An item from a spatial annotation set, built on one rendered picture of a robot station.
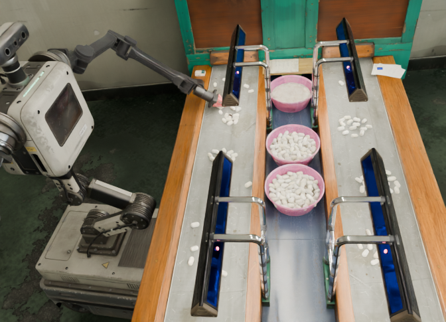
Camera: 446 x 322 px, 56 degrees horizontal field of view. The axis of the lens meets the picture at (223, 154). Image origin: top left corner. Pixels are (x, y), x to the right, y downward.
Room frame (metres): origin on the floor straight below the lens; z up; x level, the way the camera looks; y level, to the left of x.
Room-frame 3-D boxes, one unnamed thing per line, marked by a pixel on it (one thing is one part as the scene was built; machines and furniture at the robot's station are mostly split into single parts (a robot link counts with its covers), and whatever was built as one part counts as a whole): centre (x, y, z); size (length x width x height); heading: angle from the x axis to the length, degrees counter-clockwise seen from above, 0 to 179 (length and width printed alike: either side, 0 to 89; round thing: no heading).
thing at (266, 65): (1.77, -0.21, 0.90); 0.20 x 0.19 x 0.45; 168
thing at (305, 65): (2.11, -0.49, 0.77); 0.33 x 0.15 x 0.01; 78
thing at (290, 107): (1.90, -0.44, 0.72); 0.27 x 0.27 x 0.10
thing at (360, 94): (1.67, -0.68, 1.08); 0.62 x 0.08 x 0.07; 168
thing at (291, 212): (1.19, -0.29, 0.72); 0.27 x 0.27 x 0.10
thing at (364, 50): (2.09, -0.83, 0.83); 0.30 x 0.06 x 0.07; 78
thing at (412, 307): (0.73, -0.48, 1.08); 0.62 x 0.08 x 0.07; 168
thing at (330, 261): (0.74, -0.40, 0.90); 0.20 x 0.19 x 0.45; 168
